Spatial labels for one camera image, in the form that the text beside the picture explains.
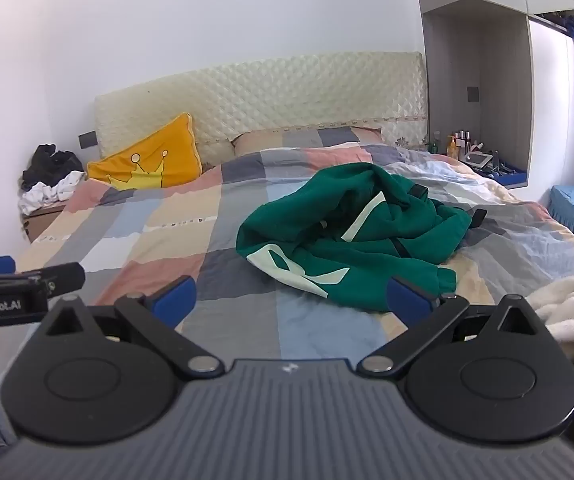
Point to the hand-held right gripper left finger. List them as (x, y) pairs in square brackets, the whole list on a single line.
[(177, 297)]

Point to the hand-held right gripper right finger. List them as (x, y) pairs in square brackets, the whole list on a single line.
[(407, 302)]

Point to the green hoodie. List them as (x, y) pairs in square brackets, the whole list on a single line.
[(347, 220)]

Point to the white clothes pile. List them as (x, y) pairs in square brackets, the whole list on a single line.
[(47, 195)]

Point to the black clothes pile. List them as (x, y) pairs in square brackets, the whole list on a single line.
[(49, 162)]

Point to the wooden nightstand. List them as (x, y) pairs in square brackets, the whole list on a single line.
[(42, 220)]

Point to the checkered quilt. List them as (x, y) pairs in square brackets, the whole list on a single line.
[(167, 225)]

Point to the yellow crown pillow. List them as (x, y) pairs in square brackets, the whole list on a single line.
[(167, 150)]

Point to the white fluffy blanket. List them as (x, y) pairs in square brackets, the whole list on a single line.
[(567, 305)]

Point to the row of cosmetic bottles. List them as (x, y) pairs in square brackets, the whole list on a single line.
[(452, 147)]

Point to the blue storage box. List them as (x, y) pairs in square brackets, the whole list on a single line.
[(514, 177)]

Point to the checkered pillow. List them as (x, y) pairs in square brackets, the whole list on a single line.
[(307, 139)]

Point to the cream quilted headboard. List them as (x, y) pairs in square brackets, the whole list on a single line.
[(267, 95)]

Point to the blue hanging cloth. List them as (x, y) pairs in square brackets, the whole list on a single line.
[(571, 26)]

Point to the grey wall socket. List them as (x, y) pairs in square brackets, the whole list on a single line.
[(88, 140)]

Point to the small white picture frame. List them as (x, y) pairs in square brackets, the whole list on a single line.
[(480, 160)]

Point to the grey wall switch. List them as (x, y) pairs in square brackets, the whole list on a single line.
[(473, 94)]

